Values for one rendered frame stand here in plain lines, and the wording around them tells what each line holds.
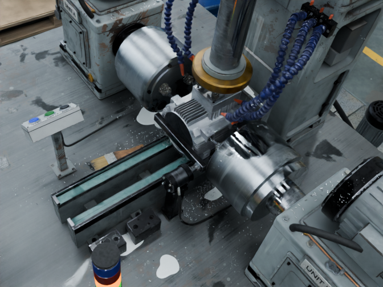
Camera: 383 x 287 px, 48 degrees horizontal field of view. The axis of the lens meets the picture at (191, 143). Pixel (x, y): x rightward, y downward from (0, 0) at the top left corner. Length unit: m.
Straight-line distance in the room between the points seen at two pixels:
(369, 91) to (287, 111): 2.03
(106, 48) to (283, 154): 0.76
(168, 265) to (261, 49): 0.75
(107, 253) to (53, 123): 0.53
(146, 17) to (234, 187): 0.74
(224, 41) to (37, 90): 0.90
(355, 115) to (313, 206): 1.45
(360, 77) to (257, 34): 2.16
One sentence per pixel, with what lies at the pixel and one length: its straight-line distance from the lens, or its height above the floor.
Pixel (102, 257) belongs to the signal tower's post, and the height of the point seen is 1.22.
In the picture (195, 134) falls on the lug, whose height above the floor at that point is 1.08.
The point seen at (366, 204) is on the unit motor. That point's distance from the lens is 0.99.
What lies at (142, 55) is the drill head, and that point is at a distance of 1.44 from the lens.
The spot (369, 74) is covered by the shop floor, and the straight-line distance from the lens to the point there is 3.57.
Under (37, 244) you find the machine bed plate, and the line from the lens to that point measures 1.44.
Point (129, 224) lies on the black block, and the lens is 1.37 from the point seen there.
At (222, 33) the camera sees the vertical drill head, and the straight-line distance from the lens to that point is 1.17.
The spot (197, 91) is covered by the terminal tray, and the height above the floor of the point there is 1.14.
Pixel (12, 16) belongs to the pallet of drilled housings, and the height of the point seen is 0.15.
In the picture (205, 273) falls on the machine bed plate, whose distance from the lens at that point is 1.39.
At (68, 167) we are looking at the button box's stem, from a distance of 1.56.
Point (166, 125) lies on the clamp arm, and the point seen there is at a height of 1.03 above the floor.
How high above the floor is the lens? 2.09
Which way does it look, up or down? 52 degrees down
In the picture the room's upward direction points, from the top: 11 degrees clockwise
